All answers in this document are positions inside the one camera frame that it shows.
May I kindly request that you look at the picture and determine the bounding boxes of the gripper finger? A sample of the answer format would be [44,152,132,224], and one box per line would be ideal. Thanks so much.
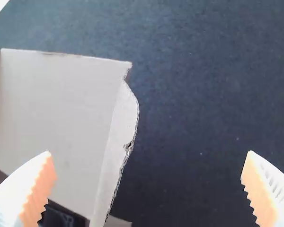
[240,150,284,227]
[0,150,58,227]

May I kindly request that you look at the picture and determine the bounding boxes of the cardboard box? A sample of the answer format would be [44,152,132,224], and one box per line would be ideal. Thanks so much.
[0,48,140,227]

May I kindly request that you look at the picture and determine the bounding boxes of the black mat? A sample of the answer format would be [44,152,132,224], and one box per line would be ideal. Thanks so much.
[0,0,284,227]

